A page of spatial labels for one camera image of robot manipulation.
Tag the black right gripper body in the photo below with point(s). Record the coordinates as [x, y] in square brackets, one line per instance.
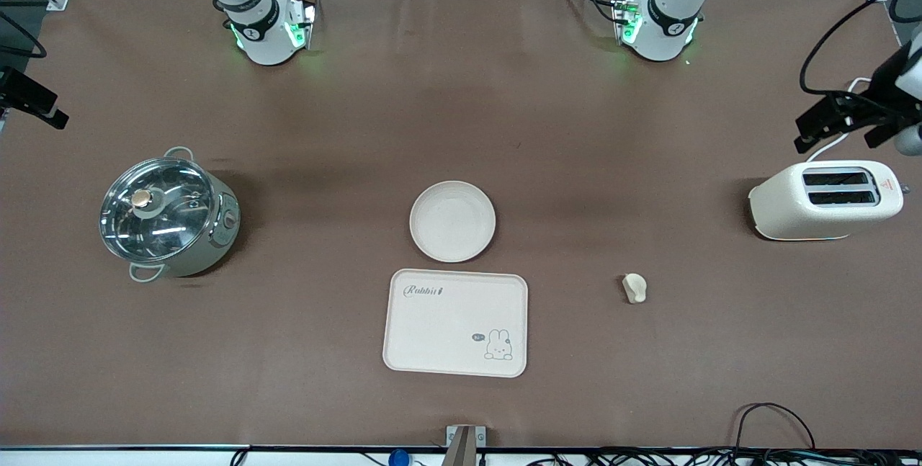
[16, 88]

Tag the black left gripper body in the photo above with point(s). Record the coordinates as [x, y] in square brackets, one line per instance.
[882, 93]

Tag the white steamed bun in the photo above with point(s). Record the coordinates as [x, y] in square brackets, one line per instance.
[634, 287]

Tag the cream round plate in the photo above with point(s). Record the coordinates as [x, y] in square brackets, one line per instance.
[452, 221]

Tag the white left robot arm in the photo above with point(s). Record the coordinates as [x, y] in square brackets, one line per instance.
[666, 30]

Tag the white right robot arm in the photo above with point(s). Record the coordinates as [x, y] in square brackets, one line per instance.
[263, 34]

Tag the cream two-slot toaster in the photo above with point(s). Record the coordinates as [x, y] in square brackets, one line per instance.
[814, 217]

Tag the glass pot lid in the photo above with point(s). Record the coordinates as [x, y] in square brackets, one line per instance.
[162, 217]

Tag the pale green electric pot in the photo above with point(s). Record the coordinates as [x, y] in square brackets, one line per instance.
[216, 243]

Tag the brown table cover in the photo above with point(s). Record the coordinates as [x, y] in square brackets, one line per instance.
[461, 113]

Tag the cream rabbit print tray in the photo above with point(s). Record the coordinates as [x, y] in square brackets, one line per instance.
[446, 329]

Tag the blue round cap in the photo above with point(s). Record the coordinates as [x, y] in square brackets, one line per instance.
[398, 459]

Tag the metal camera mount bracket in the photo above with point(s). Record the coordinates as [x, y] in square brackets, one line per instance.
[464, 444]

